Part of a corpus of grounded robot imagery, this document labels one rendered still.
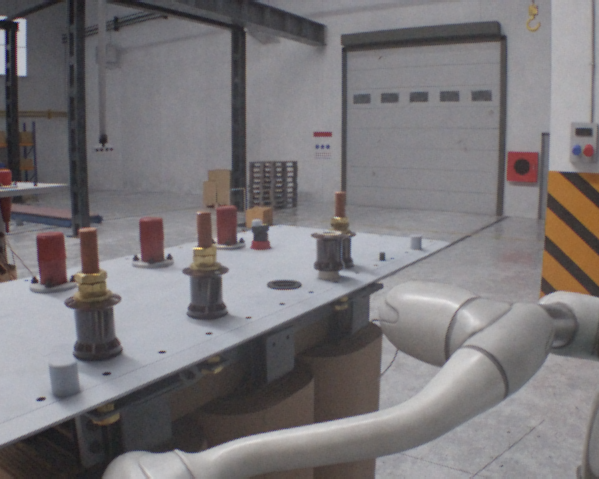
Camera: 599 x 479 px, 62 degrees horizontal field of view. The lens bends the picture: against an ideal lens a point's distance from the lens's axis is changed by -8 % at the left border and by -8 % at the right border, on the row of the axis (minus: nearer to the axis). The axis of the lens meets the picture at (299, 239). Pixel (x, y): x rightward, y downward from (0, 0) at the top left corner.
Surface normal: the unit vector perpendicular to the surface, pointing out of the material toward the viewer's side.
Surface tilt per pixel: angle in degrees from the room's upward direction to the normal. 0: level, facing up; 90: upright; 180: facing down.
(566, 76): 90
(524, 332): 36
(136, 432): 90
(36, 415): 11
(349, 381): 90
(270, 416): 90
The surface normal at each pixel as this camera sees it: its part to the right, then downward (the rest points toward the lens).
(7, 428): 0.16, -0.95
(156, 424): 0.83, 0.09
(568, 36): -0.55, 0.15
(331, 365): 0.15, 0.17
